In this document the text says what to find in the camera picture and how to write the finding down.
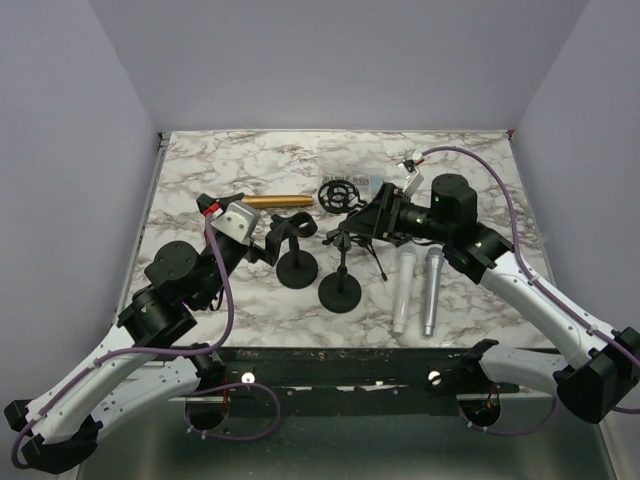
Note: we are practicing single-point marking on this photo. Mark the white microphone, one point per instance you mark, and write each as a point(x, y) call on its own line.
point(407, 258)

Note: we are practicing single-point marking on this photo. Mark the clear screw organizer box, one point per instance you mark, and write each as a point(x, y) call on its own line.
point(362, 163)

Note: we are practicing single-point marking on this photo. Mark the black round-base mic stand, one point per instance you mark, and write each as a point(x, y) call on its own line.
point(296, 269)

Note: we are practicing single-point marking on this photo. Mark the black shock-mount tripod stand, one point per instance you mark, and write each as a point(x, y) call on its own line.
point(340, 196)

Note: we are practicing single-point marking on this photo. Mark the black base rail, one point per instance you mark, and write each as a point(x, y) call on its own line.
point(330, 382)

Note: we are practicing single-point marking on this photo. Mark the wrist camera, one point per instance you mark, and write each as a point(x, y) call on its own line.
point(238, 222)
point(413, 176)

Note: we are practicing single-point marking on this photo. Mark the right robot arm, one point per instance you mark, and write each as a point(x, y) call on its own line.
point(596, 365)

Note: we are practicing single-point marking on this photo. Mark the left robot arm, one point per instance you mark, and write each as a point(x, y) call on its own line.
point(163, 345)

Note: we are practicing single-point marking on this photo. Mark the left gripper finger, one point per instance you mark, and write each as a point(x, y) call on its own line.
point(280, 231)
point(209, 205)

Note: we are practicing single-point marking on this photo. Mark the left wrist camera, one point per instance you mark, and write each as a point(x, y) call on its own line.
point(238, 222)

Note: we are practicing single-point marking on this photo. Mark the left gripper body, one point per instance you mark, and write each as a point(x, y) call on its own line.
point(248, 252)

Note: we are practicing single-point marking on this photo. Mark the silver microphone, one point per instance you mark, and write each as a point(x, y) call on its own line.
point(433, 265)

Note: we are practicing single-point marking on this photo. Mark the gold microphone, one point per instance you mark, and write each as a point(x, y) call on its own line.
point(278, 201)

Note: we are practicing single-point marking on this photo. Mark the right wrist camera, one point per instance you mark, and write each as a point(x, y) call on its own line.
point(413, 176)

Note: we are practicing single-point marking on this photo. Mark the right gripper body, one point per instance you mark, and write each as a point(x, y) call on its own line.
point(399, 217)

